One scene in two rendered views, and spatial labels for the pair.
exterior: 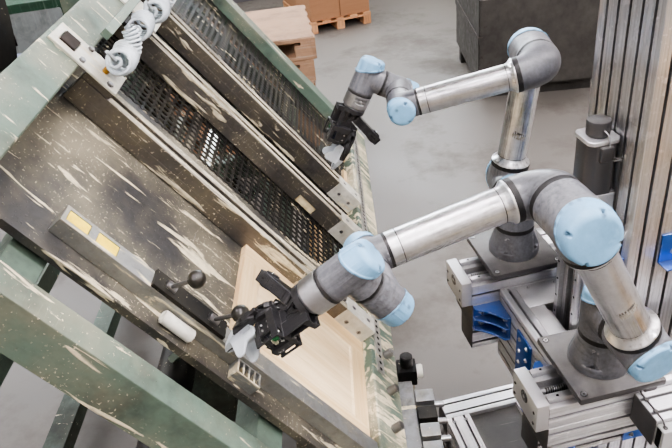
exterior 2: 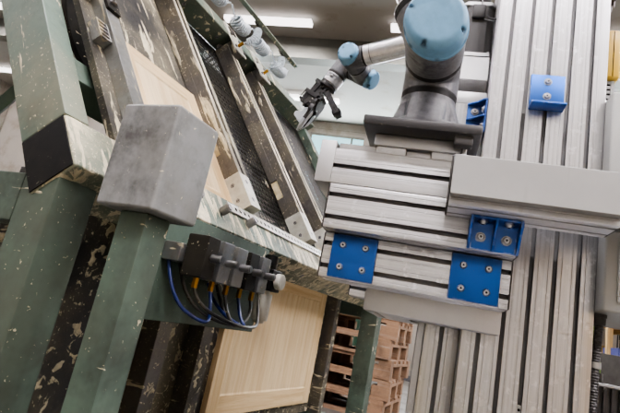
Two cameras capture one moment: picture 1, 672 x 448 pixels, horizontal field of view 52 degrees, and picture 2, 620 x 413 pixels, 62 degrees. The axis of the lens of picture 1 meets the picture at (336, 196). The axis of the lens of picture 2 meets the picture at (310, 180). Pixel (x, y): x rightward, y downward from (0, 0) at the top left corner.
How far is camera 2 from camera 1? 1.89 m
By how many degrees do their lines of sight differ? 51
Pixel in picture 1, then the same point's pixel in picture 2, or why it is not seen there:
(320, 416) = (129, 94)
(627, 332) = not seen: outside the picture
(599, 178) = (472, 35)
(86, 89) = not seen: outside the picture
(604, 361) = (411, 104)
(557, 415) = (344, 161)
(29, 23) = not seen: hidden behind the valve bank
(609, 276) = not seen: outside the picture
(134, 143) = (167, 16)
